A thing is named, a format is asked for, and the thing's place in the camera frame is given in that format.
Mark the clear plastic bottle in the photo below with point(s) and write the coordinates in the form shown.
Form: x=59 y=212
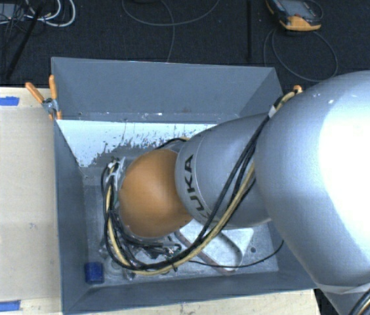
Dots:
x=119 y=269

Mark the blue cube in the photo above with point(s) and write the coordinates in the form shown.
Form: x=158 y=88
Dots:
x=94 y=272

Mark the grey metal bin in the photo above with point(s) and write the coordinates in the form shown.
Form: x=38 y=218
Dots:
x=158 y=90

